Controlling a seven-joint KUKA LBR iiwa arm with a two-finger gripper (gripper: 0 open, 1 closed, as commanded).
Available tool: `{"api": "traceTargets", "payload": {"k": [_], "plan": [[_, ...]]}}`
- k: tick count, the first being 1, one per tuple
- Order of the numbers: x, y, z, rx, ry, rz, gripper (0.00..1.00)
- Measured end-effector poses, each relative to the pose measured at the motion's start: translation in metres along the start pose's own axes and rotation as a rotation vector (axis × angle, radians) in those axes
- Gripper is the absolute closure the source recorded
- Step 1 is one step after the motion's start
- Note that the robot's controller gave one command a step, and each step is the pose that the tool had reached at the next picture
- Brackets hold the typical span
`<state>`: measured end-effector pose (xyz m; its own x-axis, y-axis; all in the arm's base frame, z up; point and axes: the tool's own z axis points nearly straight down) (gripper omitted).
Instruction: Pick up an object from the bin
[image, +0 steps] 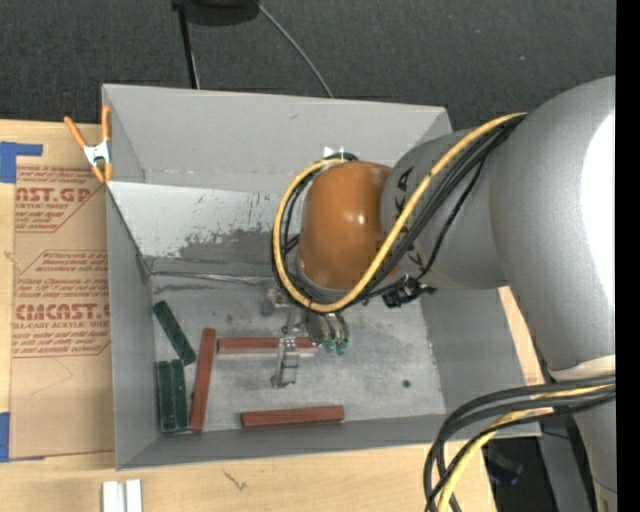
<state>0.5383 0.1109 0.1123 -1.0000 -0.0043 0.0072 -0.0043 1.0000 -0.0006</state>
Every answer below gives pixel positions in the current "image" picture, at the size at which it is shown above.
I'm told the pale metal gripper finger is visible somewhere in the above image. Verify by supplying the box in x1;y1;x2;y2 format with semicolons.
270;337;288;390
285;337;302;387

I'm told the red-brown flat block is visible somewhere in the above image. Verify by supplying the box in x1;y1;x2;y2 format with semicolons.
189;327;218;434
239;404;347;429
215;335;319;356

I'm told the dark green flat block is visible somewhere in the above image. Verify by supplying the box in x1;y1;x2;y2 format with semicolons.
155;359;176;434
170;358;191;432
152;299;198;367

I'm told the grey metal bin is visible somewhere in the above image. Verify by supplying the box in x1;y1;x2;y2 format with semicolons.
101;83;545;472

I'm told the brown cardboard board red print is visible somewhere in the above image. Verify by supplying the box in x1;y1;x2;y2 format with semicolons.
0;118;117;462

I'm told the black cylinder on white bracket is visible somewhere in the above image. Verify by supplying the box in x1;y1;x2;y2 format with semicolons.
381;275;424;309

